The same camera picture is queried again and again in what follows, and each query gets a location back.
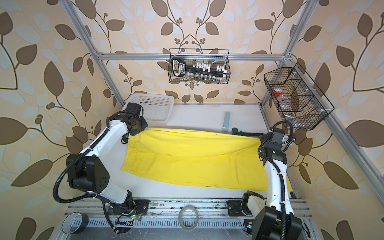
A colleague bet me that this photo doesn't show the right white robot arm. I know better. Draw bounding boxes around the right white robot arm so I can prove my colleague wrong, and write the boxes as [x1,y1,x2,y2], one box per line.
[242,121,303,240]

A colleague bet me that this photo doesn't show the yellow trousers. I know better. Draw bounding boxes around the yellow trousers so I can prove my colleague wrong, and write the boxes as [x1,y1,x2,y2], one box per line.
[120,128,293,193]

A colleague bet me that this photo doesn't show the green pipe wrench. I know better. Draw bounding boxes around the green pipe wrench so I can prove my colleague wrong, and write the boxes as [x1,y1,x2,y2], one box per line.
[232,128,263,138]

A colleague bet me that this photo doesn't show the light blue block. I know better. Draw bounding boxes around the light blue block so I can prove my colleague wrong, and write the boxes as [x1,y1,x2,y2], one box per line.
[222,112,231,132]

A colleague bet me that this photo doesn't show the side black wire basket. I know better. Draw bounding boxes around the side black wire basket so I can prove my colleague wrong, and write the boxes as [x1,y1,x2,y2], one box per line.
[264,63,335,131]

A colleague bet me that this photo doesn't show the black yellow tape measure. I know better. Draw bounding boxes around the black yellow tape measure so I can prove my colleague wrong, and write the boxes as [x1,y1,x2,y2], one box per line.
[121,134,130,144]

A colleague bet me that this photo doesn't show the black tape roll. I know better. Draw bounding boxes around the black tape roll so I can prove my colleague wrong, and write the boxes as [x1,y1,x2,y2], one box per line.
[62,212,89,235]

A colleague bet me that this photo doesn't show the clear tape roll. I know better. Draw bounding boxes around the clear tape roll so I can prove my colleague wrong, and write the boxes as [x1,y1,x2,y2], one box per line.
[178,205,200,231]

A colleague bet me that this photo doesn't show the white plastic basket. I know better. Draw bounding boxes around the white plastic basket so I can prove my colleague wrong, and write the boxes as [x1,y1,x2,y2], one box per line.
[122,94,175,127]

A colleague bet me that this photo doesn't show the back black wire basket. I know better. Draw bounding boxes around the back black wire basket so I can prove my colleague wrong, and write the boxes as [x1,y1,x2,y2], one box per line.
[168,48,231,85]

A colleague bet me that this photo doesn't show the aluminium frame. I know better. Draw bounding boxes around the aluminium frame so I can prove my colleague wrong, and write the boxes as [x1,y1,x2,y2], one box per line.
[56,0,384,240]

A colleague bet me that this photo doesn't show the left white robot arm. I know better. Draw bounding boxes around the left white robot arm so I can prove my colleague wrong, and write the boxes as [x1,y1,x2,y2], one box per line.
[53,103,148,205]

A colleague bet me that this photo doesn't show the black socket set holder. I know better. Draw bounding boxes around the black socket set holder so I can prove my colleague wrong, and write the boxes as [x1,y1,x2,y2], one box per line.
[171,57,229,78]

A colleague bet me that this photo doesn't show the red white cup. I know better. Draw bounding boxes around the red white cup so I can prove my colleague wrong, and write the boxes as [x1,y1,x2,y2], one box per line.
[273,87,283,97]

